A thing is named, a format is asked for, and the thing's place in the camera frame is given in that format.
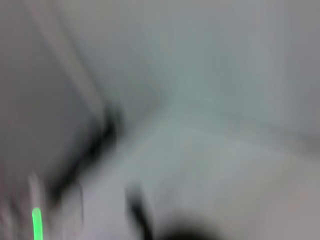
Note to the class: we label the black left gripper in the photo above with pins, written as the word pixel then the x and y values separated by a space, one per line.
pixel 95 147

